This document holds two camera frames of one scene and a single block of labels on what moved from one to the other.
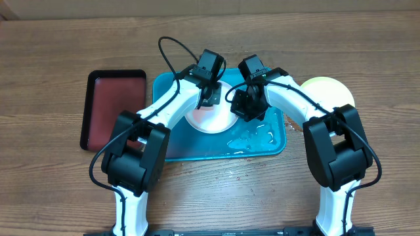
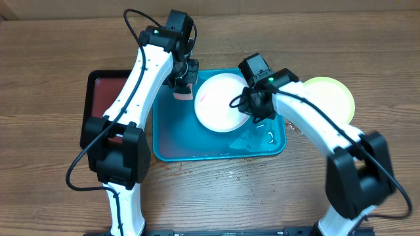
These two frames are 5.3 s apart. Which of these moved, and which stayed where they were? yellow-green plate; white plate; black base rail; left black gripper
Moved: left black gripper; white plate
Stayed: yellow-green plate; black base rail
